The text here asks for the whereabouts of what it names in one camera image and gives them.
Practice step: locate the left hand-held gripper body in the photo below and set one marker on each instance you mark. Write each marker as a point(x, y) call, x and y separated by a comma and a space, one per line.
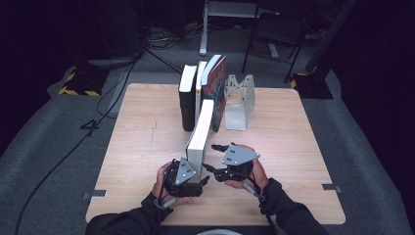
point(183, 173)

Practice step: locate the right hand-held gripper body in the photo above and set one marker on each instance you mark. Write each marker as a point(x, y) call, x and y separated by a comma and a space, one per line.
point(239, 155)

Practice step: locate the thick blue book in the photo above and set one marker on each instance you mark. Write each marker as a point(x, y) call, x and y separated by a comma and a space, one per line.
point(199, 140)

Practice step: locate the extendable metal book rack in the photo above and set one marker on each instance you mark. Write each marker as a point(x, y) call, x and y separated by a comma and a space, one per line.
point(236, 117)

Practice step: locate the red illustrated book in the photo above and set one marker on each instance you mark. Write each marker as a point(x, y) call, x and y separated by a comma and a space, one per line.
point(219, 91)

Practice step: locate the person's left hand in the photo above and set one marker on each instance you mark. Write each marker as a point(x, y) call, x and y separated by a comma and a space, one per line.
point(158, 187)

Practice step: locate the person's right hand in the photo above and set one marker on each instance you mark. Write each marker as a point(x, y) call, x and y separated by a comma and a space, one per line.
point(261, 176)

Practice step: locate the thick black book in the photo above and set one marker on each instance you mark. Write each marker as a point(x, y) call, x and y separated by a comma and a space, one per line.
point(188, 107)

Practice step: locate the person's white clothing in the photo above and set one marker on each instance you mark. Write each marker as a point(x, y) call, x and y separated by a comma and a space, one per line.
point(217, 232)

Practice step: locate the person's black jacket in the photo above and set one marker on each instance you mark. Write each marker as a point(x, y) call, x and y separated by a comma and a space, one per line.
point(182, 231)

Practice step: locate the black yellow striped stand base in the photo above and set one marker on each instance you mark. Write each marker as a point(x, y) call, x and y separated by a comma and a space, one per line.
point(313, 86)
point(83, 81)

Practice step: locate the black folding chair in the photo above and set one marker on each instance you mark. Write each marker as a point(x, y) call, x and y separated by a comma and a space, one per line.
point(277, 32)

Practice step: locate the black slanted pole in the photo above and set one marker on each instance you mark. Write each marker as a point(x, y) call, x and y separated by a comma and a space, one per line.
point(329, 36)

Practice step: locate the grey table edge bracket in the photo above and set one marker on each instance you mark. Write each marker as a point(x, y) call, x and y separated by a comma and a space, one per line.
point(94, 194)
point(331, 188)

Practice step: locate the grey metal desk frame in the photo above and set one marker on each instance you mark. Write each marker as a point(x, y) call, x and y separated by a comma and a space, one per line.
point(204, 32)

